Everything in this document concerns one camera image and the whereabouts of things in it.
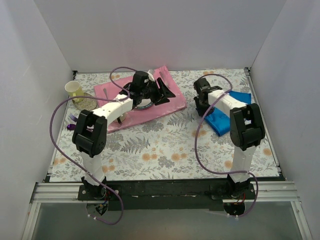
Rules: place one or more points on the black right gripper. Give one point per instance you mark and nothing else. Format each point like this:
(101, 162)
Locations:
(198, 103)

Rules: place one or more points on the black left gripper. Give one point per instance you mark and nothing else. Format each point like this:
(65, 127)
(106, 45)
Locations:
(157, 90)

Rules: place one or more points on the blue cloth napkin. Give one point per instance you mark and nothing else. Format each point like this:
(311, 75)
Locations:
(219, 121)

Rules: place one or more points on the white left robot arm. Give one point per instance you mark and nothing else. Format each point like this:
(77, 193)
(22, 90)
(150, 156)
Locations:
(90, 134)

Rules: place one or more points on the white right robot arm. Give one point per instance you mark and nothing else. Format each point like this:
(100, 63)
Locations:
(246, 132)

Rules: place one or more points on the white plate green rim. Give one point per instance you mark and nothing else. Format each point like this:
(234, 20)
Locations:
(145, 104)

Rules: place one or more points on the pink satin placemat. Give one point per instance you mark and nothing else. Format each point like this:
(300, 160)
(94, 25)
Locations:
(137, 117)

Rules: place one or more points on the silver spoon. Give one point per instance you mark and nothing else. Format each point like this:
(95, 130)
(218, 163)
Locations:
(105, 93)

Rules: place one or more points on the round speckled coaster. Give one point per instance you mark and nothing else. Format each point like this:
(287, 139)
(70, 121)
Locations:
(86, 104)

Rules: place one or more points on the yellow mug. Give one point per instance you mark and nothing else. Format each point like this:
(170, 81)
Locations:
(74, 90)

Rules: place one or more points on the purple plastic fork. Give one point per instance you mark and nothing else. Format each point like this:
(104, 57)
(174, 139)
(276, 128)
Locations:
(73, 117)

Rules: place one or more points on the purple plastic spoon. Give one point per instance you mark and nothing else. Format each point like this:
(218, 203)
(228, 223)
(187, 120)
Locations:
(71, 127)

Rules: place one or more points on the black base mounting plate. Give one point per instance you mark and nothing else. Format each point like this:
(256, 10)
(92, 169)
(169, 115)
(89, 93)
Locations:
(166, 194)

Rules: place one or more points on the aluminium front frame rail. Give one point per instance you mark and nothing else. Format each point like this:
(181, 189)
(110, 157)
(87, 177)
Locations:
(268, 191)

